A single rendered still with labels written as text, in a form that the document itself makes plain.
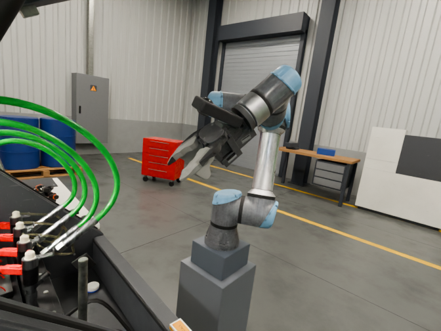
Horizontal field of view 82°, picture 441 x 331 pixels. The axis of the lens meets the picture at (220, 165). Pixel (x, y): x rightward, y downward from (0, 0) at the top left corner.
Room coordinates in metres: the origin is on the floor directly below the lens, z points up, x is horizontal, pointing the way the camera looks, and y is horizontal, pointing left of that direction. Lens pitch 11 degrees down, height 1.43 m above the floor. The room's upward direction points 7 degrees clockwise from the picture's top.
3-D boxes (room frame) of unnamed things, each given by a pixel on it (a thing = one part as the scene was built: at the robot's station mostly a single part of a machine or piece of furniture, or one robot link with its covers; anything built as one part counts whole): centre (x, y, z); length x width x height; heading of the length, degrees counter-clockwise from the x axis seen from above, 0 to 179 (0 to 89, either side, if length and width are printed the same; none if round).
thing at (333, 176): (5.31, -1.96, 0.52); 1.60 x 0.70 x 1.03; 51
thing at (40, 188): (1.09, 0.79, 1.01); 0.23 x 0.11 x 0.06; 45
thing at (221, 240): (1.01, -0.04, 0.95); 0.15 x 0.15 x 0.10
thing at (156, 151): (4.89, 1.13, 0.43); 0.70 x 0.46 x 0.86; 76
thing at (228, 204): (1.01, -0.05, 1.07); 0.13 x 0.12 x 0.14; 80
